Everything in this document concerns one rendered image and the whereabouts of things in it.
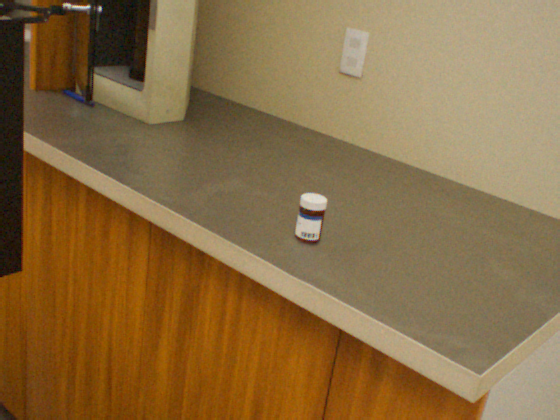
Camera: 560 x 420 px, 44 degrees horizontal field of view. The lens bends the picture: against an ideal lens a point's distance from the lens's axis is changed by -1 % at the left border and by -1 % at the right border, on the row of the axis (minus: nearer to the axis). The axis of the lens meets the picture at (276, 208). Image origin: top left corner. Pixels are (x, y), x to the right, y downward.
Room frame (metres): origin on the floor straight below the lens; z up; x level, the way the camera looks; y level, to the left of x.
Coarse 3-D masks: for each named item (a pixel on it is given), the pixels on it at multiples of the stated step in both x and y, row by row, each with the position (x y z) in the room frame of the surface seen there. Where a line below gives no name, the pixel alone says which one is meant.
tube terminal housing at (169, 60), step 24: (168, 0) 1.65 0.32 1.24; (192, 0) 1.70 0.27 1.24; (168, 24) 1.65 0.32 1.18; (192, 24) 1.71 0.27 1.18; (168, 48) 1.66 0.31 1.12; (192, 48) 1.79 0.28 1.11; (168, 72) 1.66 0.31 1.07; (96, 96) 1.76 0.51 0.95; (120, 96) 1.70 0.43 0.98; (144, 96) 1.64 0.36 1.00; (168, 96) 1.67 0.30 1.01; (144, 120) 1.64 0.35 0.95; (168, 120) 1.67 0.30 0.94
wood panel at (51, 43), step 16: (32, 0) 1.80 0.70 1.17; (48, 0) 1.81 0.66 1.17; (32, 16) 1.80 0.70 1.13; (64, 16) 1.85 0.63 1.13; (32, 32) 1.80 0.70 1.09; (48, 32) 1.81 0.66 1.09; (64, 32) 1.85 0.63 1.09; (32, 48) 1.80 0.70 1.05; (48, 48) 1.82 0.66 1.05; (64, 48) 1.85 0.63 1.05; (32, 64) 1.80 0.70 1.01; (48, 64) 1.82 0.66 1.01; (64, 64) 1.85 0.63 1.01; (32, 80) 1.80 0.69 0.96; (48, 80) 1.82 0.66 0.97; (64, 80) 1.85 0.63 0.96
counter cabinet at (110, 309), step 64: (64, 192) 1.37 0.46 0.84; (64, 256) 1.37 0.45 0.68; (128, 256) 1.23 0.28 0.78; (192, 256) 1.11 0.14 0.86; (0, 320) 1.55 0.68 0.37; (64, 320) 1.36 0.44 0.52; (128, 320) 1.22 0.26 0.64; (192, 320) 1.10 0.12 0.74; (256, 320) 1.01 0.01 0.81; (320, 320) 0.93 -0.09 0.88; (0, 384) 1.56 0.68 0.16; (64, 384) 1.36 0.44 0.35; (128, 384) 1.21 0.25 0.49; (192, 384) 1.09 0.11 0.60; (256, 384) 0.99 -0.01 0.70; (320, 384) 0.91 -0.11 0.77; (384, 384) 0.85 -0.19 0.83; (512, 384) 0.84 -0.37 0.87
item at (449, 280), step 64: (64, 128) 1.49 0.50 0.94; (128, 128) 1.57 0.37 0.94; (192, 128) 1.65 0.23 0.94; (256, 128) 1.74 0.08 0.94; (128, 192) 1.19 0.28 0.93; (192, 192) 1.22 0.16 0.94; (256, 192) 1.27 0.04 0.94; (320, 192) 1.32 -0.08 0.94; (384, 192) 1.38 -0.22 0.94; (448, 192) 1.45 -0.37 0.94; (256, 256) 0.98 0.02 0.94; (320, 256) 1.02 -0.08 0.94; (384, 256) 1.06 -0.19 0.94; (448, 256) 1.10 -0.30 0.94; (512, 256) 1.14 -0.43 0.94; (384, 320) 0.84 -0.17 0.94; (448, 320) 0.87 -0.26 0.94; (512, 320) 0.90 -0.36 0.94; (448, 384) 0.76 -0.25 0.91
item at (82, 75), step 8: (88, 0) 1.57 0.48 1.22; (80, 16) 1.71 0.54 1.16; (88, 16) 1.56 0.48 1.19; (80, 24) 1.70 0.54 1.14; (88, 24) 1.55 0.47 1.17; (80, 32) 1.69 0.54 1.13; (88, 32) 1.54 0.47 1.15; (80, 40) 1.69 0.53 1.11; (88, 40) 1.54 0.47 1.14; (80, 48) 1.68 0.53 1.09; (88, 48) 1.54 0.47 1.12; (80, 56) 1.67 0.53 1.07; (88, 56) 1.53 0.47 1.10; (80, 64) 1.67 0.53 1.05; (88, 64) 1.53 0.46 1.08; (80, 72) 1.66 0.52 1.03; (88, 72) 1.53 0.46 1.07; (80, 80) 1.65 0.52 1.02; (88, 80) 1.53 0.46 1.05; (80, 88) 1.65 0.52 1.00; (88, 88) 1.53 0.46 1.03; (88, 96) 1.53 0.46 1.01
